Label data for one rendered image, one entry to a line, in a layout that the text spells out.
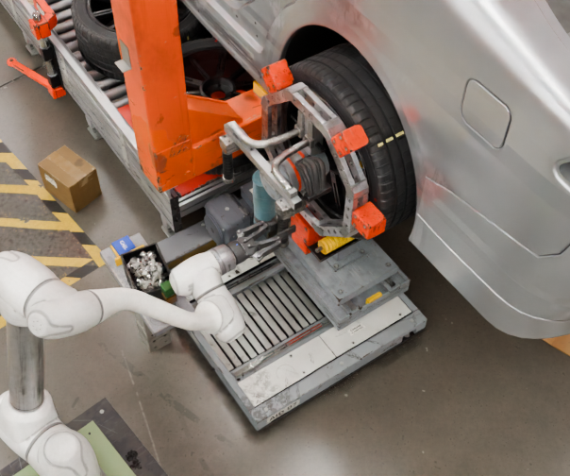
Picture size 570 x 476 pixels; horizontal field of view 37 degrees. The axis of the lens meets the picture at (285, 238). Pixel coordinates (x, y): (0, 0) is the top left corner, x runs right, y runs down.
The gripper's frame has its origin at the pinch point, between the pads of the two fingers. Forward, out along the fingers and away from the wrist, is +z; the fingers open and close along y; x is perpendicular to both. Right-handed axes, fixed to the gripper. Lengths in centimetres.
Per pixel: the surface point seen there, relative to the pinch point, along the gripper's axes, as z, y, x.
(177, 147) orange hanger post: -7, -59, -10
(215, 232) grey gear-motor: -1, -45, -50
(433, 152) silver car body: 36, 25, 37
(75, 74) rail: -8, -157, -46
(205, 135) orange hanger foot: 7, -62, -13
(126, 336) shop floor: -48, -42, -83
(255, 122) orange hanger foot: 28, -60, -16
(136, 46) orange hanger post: -16, -60, 41
